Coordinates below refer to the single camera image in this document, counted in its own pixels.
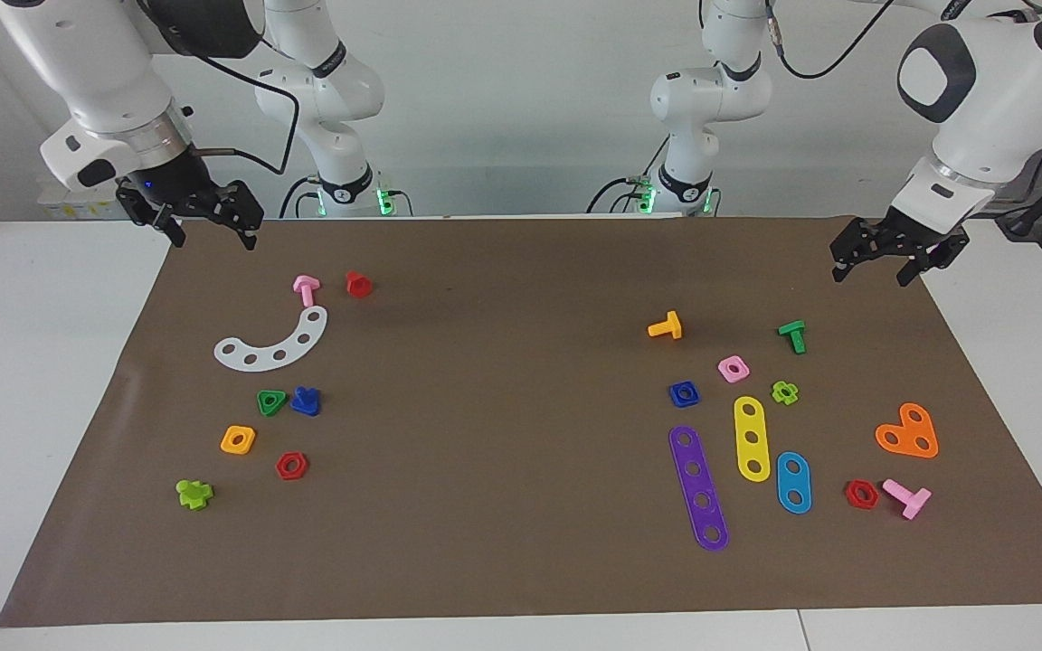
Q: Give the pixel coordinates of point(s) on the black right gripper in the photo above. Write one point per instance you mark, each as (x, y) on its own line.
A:
(182, 185)

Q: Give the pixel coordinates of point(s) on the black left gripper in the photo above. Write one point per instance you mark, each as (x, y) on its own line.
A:
(901, 240)

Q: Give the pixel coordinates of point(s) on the blue toy screw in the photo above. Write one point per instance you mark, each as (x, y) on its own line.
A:
(306, 403)

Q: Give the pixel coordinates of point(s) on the dark green toy screw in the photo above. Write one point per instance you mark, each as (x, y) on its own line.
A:
(793, 333)

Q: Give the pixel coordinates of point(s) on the pink toy screw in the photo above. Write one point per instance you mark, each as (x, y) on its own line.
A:
(914, 500)
(306, 287)

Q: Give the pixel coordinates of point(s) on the red toy screw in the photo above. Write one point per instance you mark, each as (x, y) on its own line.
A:
(358, 285)

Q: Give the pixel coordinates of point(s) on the lime flower toy nut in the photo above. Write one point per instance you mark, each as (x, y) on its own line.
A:
(777, 394)

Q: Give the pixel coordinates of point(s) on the green triangle toy nut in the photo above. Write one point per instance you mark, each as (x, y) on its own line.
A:
(261, 398)

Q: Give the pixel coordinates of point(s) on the pink square toy nut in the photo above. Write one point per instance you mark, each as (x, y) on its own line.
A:
(725, 366)

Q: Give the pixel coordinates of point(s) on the orange square toy nut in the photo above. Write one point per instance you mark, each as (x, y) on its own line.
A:
(228, 440)

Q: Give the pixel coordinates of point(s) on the orange toy screw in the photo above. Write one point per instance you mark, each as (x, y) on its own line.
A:
(670, 326)

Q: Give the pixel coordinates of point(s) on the red hex toy nut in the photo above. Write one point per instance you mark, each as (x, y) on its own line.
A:
(850, 494)
(281, 467)

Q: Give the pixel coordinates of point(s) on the blue square toy nut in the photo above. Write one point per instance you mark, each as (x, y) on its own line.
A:
(675, 395)

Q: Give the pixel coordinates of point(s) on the lime green toy screw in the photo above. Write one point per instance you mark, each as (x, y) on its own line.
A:
(193, 495)

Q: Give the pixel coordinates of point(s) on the white cardboard box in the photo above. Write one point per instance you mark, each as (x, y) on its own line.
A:
(78, 210)

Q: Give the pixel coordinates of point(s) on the white curved hole plate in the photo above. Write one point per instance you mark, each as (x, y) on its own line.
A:
(292, 347)

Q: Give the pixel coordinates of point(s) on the orange heart hole plate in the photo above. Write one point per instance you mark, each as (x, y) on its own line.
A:
(908, 434)

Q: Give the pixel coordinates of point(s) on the yellow three-hole strip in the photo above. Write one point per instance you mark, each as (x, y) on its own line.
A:
(752, 422)

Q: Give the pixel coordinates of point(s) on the blue two-hole strip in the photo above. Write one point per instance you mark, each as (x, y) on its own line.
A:
(793, 483)

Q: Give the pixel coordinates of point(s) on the purple four-hole strip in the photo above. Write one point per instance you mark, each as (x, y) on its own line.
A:
(690, 453)

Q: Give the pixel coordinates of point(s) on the brown table mat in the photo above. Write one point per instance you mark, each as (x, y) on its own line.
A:
(503, 452)

